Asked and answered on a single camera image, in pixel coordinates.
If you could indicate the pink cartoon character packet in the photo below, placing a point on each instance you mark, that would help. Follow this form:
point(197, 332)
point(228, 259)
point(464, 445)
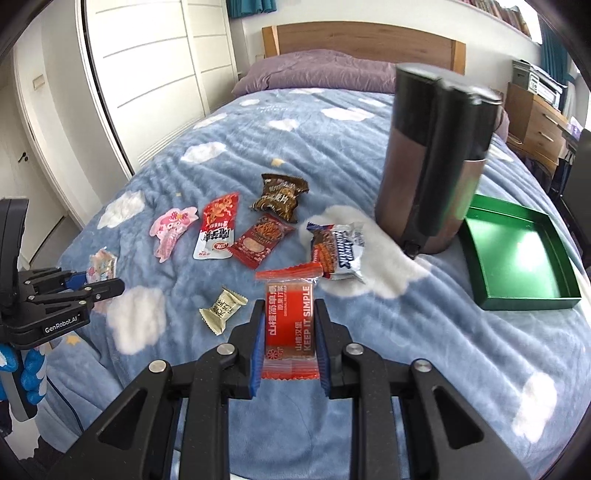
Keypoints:
point(169, 227)

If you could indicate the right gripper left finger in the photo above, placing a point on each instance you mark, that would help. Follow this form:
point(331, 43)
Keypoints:
point(165, 406)

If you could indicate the beige pastry packet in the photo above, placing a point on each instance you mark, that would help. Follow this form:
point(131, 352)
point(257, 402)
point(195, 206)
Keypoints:
point(224, 307)

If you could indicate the pastel cartoon candy packet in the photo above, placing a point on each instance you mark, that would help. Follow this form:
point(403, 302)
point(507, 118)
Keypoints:
point(102, 266)

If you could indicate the wooden headboard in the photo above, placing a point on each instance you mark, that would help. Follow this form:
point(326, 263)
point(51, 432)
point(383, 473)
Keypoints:
point(364, 40)

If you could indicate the purple pillow duvet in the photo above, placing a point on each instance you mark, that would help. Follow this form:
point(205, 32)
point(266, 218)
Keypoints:
point(319, 68)

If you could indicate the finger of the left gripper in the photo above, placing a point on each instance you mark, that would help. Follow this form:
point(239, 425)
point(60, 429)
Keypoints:
point(51, 280)
point(86, 295)

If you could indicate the blue gloved left hand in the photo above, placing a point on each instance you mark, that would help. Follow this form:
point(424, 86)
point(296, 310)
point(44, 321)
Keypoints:
point(33, 375)

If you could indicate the red fries snack packet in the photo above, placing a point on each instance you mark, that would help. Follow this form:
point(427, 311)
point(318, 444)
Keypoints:
point(259, 240)

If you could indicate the row of books on shelf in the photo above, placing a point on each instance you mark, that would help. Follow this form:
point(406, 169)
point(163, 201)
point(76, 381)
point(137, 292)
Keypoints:
point(511, 15)

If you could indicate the teal curtain left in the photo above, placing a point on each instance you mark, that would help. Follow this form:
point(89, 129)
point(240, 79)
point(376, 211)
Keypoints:
point(245, 8)

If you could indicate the grey storage boxes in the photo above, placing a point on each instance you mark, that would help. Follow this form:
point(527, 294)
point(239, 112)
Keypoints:
point(536, 80)

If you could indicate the dark brown chip bag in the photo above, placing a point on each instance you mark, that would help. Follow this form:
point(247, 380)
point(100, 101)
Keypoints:
point(280, 196)

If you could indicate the wooden drawer nightstand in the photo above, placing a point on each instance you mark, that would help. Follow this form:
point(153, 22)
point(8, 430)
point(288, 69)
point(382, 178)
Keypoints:
point(536, 128)

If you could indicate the red hawthorn candy packet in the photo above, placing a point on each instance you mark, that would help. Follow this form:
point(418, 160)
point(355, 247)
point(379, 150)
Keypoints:
point(289, 335)

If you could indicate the teal curtain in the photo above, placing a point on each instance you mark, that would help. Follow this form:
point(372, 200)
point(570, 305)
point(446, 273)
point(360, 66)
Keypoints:
point(555, 58)
point(245, 8)

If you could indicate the blue white wafer packet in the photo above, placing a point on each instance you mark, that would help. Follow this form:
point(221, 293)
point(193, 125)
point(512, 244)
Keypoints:
point(338, 248)

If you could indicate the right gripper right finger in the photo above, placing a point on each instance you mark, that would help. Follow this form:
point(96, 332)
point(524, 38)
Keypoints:
point(446, 438)

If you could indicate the red white konjac snack pouch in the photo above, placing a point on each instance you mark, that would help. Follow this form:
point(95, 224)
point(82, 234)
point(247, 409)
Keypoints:
point(217, 231)

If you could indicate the teal curtain right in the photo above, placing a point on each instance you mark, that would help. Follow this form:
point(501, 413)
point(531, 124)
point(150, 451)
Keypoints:
point(555, 58)

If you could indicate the blue cloud pattern blanket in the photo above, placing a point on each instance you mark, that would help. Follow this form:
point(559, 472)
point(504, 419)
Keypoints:
point(526, 373)

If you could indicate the white wardrobe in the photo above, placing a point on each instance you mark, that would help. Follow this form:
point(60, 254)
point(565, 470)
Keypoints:
point(160, 67)

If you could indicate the green box tray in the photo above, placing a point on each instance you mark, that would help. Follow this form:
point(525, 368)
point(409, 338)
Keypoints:
point(515, 258)

